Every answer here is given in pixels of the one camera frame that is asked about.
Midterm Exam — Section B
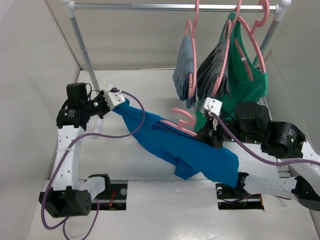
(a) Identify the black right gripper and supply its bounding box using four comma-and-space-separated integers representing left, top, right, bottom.
193, 112, 262, 149

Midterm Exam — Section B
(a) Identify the blue t shirt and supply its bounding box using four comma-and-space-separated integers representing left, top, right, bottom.
113, 99, 239, 187

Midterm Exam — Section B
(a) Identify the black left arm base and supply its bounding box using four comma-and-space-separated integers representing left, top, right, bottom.
88, 174, 128, 211

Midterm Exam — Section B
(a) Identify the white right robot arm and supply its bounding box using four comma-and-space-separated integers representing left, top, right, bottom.
195, 97, 320, 211

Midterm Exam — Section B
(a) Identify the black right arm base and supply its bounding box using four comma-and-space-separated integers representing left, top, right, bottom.
215, 172, 265, 211

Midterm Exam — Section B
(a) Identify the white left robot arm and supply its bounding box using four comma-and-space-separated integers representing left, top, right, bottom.
39, 82, 112, 218

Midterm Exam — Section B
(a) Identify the pink hanger with green top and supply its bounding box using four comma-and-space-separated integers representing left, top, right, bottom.
234, 0, 270, 81

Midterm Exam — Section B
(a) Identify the pink hanger with grey garment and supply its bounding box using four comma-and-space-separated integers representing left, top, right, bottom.
211, 0, 242, 97

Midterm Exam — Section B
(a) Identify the pink hanger with denim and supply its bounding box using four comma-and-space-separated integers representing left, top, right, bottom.
184, 0, 200, 98

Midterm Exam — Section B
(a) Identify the green tank top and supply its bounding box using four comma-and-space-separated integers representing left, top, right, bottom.
194, 21, 268, 132

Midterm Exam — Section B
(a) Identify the grey garment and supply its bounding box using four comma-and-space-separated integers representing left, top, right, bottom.
197, 39, 231, 101

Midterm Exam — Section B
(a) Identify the light blue denim garment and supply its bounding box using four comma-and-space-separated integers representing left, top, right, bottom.
172, 36, 196, 109

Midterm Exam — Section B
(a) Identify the silver clothes rack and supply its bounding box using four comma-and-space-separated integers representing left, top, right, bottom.
61, 0, 292, 91

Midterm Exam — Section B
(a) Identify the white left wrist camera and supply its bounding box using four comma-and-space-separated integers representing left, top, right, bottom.
103, 91, 126, 110

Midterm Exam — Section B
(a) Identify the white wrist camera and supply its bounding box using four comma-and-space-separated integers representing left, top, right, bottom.
103, 91, 126, 110
200, 97, 223, 117

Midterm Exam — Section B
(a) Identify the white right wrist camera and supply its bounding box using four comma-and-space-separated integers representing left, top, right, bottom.
200, 97, 223, 117

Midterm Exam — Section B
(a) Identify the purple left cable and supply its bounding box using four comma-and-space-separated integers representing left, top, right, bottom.
39, 87, 146, 240

